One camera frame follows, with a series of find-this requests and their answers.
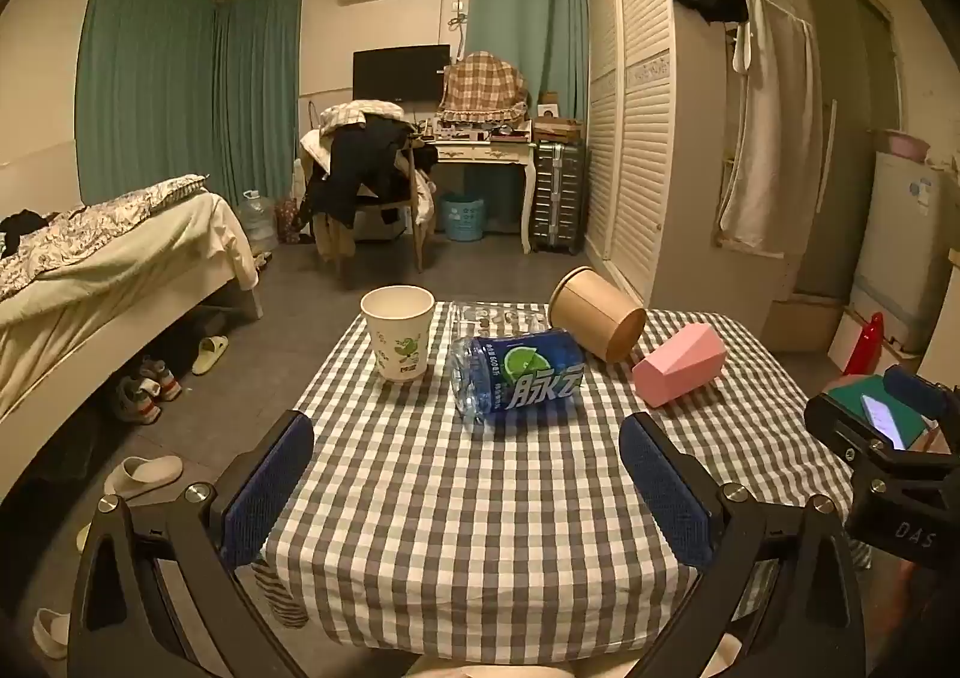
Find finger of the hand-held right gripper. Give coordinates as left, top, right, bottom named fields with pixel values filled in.
left=805, top=393, right=955, bottom=478
left=883, top=364, right=960, bottom=425

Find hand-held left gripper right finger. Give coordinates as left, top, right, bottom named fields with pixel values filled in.
left=619, top=410, right=868, bottom=678

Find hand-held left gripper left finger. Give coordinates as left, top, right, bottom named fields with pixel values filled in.
left=66, top=410, right=316, bottom=678

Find white paper cup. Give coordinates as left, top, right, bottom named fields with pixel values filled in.
left=360, top=285, right=436, bottom=383

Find pink faceted cup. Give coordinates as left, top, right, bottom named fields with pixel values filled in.
left=631, top=323, right=727, bottom=409

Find brown paper cup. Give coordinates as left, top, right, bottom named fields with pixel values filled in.
left=548, top=265, right=647, bottom=364

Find green box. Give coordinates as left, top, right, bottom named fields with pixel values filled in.
left=821, top=374, right=935, bottom=451

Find red plastic object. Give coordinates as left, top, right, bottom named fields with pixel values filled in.
left=844, top=312, right=886, bottom=376

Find white slipper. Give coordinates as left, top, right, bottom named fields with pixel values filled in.
left=103, top=455, right=185, bottom=503
left=32, top=607, right=72, bottom=661

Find white fridge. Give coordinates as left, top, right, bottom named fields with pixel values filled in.
left=847, top=149, right=960, bottom=358

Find cream slipper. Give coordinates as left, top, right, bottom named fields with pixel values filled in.
left=191, top=335, right=230, bottom=377

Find grey sneaker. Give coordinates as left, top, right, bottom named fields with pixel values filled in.
left=142, top=357, right=183, bottom=401
left=112, top=374, right=163, bottom=425

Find checkered tablecloth table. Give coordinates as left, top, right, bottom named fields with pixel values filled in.
left=251, top=301, right=875, bottom=660

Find blue label plastic bottle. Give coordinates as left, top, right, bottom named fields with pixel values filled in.
left=448, top=301, right=588, bottom=434

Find pink basin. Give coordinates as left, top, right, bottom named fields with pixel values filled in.
left=881, top=129, right=932, bottom=162

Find bed with cream sheet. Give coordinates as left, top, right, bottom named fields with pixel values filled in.
left=0, top=174, right=263, bottom=424

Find large water jug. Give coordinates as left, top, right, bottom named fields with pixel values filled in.
left=240, top=190, right=280, bottom=256

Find dark red bag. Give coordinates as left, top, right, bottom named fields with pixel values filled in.
left=274, top=196, right=303, bottom=245

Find grey door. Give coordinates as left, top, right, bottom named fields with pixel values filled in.
left=791, top=0, right=910, bottom=298

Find white hanging towel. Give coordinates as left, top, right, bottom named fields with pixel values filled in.
left=718, top=0, right=815, bottom=251

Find wooden chair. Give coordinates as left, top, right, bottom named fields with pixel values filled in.
left=330, top=130, right=430, bottom=283

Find dark suitcase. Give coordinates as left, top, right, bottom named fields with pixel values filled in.
left=529, top=139, right=587, bottom=256

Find floral blanket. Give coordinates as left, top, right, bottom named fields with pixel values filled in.
left=0, top=174, right=207, bottom=304

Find white louvred wardrobe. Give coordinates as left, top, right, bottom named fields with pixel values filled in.
left=583, top=0, right=796, bottom=349

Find blue plastic basket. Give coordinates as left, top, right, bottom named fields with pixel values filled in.
left=439, top=192, right=487, bottom=242

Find chair piled with clothes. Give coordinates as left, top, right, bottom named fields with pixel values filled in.
left=300, top=99, right=440, bottom=259

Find dark cloth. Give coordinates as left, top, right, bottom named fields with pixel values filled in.
left=0, top=209, right=53, bottom=260

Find white desk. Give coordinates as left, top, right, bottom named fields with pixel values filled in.
left=420, top=136, right=537, bottom=256

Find cardboard boxes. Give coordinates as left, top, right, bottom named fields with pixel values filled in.
left=532, top=91, right=584, bottom=143

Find black television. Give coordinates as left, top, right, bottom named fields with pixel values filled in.
left=352, top=45, right=451, bottom=103

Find plaid cloth cover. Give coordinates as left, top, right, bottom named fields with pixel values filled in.
left=439, top=51, right=532, bottom=124

